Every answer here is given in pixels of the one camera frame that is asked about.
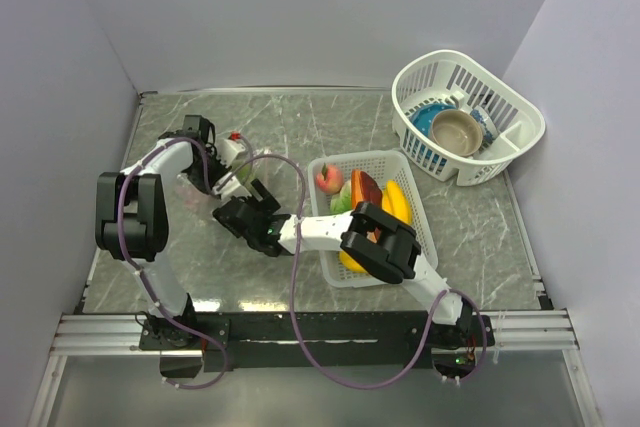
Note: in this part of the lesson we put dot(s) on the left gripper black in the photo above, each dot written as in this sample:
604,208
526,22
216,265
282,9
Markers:
206,185

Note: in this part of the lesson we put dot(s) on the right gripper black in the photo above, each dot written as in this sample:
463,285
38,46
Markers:
268,206

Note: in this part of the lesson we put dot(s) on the fake green apple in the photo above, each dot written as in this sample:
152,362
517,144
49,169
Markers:
247,173

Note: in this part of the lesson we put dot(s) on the clear zip bag pink slider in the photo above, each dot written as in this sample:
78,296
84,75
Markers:
258,191

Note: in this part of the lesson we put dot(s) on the fake red tomato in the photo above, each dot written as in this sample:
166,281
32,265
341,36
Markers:
330,179

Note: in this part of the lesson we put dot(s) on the fake green lettuce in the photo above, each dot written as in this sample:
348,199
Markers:
342,201

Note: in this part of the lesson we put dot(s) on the fake yellow mango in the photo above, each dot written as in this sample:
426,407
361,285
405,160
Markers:
349,263

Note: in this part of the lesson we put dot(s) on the fake yellow banana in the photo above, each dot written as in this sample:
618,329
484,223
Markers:
395,203

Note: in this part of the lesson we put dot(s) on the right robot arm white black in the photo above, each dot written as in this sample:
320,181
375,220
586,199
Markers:
386,247

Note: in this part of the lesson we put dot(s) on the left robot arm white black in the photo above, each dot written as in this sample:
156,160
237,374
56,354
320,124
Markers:
131,220

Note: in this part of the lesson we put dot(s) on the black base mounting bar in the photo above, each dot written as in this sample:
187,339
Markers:
335,339

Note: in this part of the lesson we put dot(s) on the blue plate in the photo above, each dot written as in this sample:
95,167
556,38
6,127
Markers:
423,118

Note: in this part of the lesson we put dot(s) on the beige bowl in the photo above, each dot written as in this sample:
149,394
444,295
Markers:
457,132

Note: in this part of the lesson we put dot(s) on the white slatted dish basket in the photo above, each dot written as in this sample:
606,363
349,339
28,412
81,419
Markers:
451,77

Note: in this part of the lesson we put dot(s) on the white blue patterned dish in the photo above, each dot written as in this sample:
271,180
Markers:
490,131

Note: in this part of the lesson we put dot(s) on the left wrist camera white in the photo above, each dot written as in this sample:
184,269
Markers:
229,150

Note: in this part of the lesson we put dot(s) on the aluminium frame rail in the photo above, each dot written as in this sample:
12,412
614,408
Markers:
114,335

